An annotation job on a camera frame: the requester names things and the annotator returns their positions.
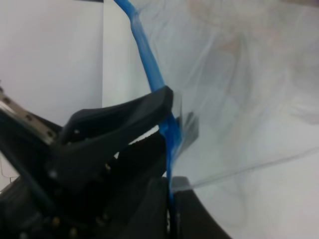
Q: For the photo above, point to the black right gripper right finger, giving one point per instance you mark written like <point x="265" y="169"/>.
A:
<point x="185" y="219"/>

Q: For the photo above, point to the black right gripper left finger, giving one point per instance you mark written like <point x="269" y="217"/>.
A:
<point x="93" y="136"/>

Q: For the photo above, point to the clear blue-zip plastic bag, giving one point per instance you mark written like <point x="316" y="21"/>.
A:
<point x="245" y="74"/>

